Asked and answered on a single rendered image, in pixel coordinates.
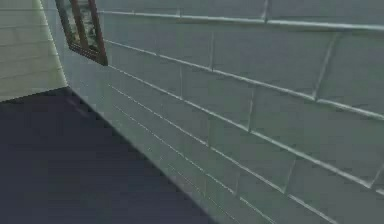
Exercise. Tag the brown framed window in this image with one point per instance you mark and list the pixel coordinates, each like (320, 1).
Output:
(99, 40)

